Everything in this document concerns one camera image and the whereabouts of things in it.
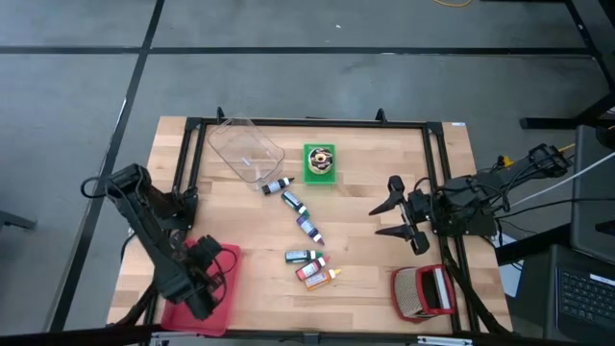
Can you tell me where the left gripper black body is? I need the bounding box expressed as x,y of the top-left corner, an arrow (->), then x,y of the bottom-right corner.
190,234 -> 225,283

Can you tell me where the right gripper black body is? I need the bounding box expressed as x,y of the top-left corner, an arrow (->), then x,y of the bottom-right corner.
399,188 -> 436,236

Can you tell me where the chocolate frosted toy donut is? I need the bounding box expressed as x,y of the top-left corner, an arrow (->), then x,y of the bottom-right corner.
307,147 -> 333,175

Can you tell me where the purple squeeze bottle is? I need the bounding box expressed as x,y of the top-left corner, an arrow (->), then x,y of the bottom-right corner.
295,213 -> 326,247

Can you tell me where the green squeeze bottle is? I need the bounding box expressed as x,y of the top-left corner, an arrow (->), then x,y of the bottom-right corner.
284,248 -> 324,264
281,189 -> 311,218

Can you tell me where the orange squeeze bottle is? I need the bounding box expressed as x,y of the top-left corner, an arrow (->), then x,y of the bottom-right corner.
303,267 -> 343,292

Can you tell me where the red squeeze bottle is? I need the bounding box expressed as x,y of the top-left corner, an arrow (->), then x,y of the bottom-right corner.
294,255 -> 332,283

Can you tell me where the red plastic tray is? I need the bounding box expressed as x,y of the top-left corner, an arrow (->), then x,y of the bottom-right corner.
160,237 -> 243,337

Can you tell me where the clear plastic container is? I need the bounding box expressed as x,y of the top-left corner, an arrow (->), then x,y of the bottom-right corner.
206,113 -> 285,185

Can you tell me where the white paper sheet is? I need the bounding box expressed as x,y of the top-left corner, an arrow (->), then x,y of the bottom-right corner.
494,234 -> 524,299

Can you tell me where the black metal stand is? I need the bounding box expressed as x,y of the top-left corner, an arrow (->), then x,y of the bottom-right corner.
519,0 -> 615,131

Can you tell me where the gray computer case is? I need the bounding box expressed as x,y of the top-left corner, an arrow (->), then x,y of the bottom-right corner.
570,124 -> 615,264

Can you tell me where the dark gray laptop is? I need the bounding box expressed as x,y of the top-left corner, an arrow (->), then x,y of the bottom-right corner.
545,243 -> 615,343

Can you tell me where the dark chair foot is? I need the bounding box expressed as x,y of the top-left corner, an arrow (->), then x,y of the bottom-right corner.
0,210 -> 38,232

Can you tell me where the black metal table frame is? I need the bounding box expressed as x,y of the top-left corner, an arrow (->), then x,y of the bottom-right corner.
143,106 -> 510,337

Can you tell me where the white cable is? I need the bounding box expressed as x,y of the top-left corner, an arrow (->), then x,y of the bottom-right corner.
508,151 -> 615,209

